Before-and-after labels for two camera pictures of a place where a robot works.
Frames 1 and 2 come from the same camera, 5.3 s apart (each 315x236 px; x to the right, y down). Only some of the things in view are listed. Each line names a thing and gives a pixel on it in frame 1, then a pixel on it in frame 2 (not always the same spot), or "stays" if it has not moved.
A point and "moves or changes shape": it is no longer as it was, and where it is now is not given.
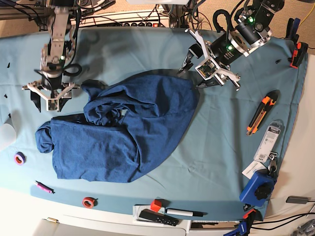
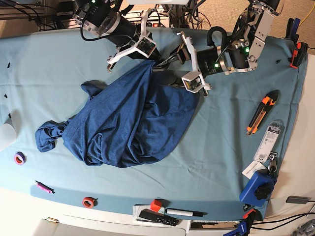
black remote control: x=155 y=216 stays
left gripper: x=56 y=93 to x=141 y=46
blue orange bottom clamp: x=244 y=225 stays
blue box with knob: x=259 y=187 stays
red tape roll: x=89 y=202 stays
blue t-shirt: x=127 y=124 moves or changes shape
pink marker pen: x=44 y=187 stays
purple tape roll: x=19 y=158 stays
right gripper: x=219 y=54 to x=207 y=61
